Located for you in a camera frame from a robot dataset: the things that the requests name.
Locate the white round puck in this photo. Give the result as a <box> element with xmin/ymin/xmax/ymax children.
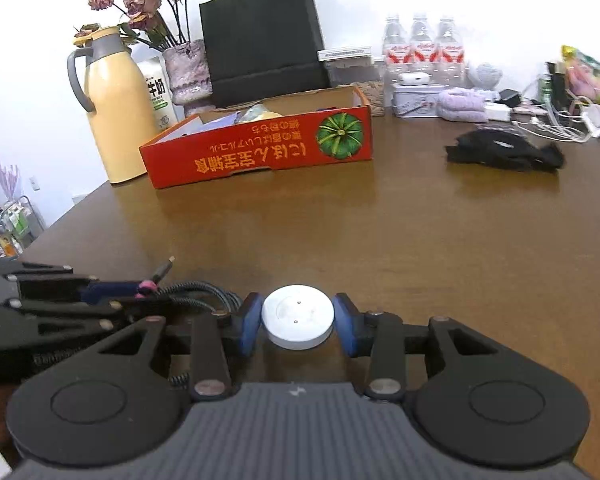
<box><xmin>261</xmin><ymin>284</ymin><xmax>336</xmax><ymax>351</ymax></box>

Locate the pink textured vase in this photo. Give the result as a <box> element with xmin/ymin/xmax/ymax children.
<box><xmin>161</xmin><ymin>38</ymin><xmax>213</xmax><ymax>117</ymax></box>

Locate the colourful snack bag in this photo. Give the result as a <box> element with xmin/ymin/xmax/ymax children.
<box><xmin>560</xmin><ymin>45</ymin><xmax>600</xmax><ymax>98</ymax></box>

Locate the black paper bag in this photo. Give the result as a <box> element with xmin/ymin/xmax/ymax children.
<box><xmin>199</xmin><ymin>0</ymin><xmax>331</xmax><ymax>109</ymax></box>

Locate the metal storage rack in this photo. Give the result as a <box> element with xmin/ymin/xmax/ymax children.
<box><xmin>0</xmin><ymin>197</ymin><xmax>46</xmax><ymax>261</ymax></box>

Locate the yellow thermos jug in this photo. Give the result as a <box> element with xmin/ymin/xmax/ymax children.
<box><xmin>67</xmin><ymin>26</ymin><xmax>151</xmax><ymax>184</ymax></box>

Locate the purple fluffy cloth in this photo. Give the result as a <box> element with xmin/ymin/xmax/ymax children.
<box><xmin>437</xmin><ymin>87</ymin><xmax>491</xmax><ymax>123</ymax></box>

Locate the dried rose bouquet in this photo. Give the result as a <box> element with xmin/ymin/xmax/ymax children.
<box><xmin>74</xmin><ymin>0</ymin><xmax>191</xmax><ymax>51</ymax></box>

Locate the yellow white plush toy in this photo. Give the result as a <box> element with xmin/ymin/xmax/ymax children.
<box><xmin>235</xmin><ymin>103</ymin><xmax>276</xmax><ymax>123</ymax></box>

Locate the black stand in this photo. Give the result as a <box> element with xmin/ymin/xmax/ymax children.
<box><xmin>545</xmin><ymin>60</ymin><xmax>568</xmax><ymax>111</ymax></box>

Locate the white round speaker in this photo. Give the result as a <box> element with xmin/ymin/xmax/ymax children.
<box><xmin>467</xmin><ymin>61</ymin><xmax>503</xmax><ymax>92</ymax></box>

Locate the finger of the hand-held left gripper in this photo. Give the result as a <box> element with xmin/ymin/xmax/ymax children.
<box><xmin>0</xmin><ymin>259</ymin><xmax>154</xmax><ymax>306</ymax></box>
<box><xmin>0</xmin><ymin>299</ymin><xmax>154</xmax><ymax>357</ymax></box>

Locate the black braided cable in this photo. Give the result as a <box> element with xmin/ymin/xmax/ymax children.
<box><xmin>135</xmin><ymin>256</ymin><xmax>243</xmax><ymax>391</ymax></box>

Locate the red cardboard box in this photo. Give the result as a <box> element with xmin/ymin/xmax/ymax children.
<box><xmin>139</xmin><ymin>85</ymin><xmax>373</xmax><ymax>190</ymax></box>

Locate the black cloth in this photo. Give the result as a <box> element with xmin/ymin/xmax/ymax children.
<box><xmin>445</xmin><ymin>128</ymin><xmax>566</xmax><ymax>174</ymax></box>

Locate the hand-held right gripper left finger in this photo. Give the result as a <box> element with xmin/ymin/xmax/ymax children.
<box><xmin>30</xmin><ymin>292</ymin><xmax>266</xmax><ymax>402</ymax></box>

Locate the purple cloth pouch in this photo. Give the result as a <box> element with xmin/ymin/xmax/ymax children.
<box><xmin>200</xmin><ymin>114</ymin><xmax>241</xmax><ymax>136</ymax></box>

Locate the white milk carton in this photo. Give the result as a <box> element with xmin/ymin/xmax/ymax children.
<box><xmin>135</xmin><ymin>57</ymin><xmax>178</xmax><ymax>131</ymax></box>

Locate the small white charger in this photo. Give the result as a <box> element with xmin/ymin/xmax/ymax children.
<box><xmin>482</xmin><ymin>102</ymin><xmax>513</xmax><ymax>122</ymax></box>

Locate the clear snack container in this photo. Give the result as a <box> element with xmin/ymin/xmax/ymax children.
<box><xmin>327</xmin><ymin>57</ymin><xmax>387</xmax><ymax>117</ymax></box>

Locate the pink dried grass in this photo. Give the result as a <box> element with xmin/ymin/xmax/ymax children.
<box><xmin>0</xmin><ymin>150</ymin><xmax>21</xmax><ymax>201</ymax></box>

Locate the tangle of white cables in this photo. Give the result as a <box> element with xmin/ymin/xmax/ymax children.
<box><xmin>510</xmin><ymin>77</ymin><xmax>600</xmax><ymax>163</ymax></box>

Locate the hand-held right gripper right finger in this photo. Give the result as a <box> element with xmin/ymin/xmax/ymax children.
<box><xmin>332</xmin><ymin>292</ymin><xmax>565</xmax><ymax>402</ymax></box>

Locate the white tin box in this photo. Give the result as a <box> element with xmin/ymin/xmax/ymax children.
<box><xmin>391</xmin><ymin>82</ymin><xmax>446</xmax><ymax>119</ymax></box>

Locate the white flat box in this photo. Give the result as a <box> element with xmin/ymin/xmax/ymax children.
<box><xmin>317</xmin><ymin>46</ymin><xmax>373</xmax><ymax>62</ymax></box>

